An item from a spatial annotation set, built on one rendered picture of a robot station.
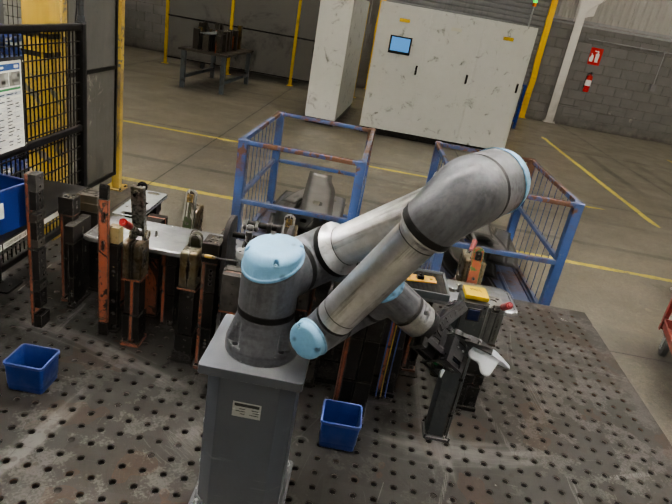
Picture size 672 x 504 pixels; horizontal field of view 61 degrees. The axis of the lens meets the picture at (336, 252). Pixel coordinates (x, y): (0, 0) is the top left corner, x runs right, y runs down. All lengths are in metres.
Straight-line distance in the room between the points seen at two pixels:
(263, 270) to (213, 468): 0.46
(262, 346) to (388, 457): 0.62
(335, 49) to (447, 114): 2.05
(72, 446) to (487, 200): 1.15
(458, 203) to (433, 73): 8.65
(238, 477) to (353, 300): 0.51
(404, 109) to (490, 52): 1.55
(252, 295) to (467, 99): 8.64
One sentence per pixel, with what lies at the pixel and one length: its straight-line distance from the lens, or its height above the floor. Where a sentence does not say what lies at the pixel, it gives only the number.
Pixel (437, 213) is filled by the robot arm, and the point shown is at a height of 1.51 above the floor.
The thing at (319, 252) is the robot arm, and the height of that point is 1.31.
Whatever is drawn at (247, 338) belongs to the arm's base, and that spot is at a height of 1.15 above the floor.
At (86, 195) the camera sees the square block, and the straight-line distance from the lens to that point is 2.09.
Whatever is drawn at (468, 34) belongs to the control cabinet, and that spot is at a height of 1.74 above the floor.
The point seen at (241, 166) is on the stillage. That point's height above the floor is 0.78.
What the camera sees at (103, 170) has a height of 0.22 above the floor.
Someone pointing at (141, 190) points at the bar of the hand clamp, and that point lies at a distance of 1.70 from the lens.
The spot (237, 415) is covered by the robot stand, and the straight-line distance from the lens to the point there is 1.20.
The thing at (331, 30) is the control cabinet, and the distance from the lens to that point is 9.44.
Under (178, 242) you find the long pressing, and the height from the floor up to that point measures 1.00.
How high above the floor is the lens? 1.76
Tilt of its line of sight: 23 degrees down
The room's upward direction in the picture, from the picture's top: 10 degrees clockwise
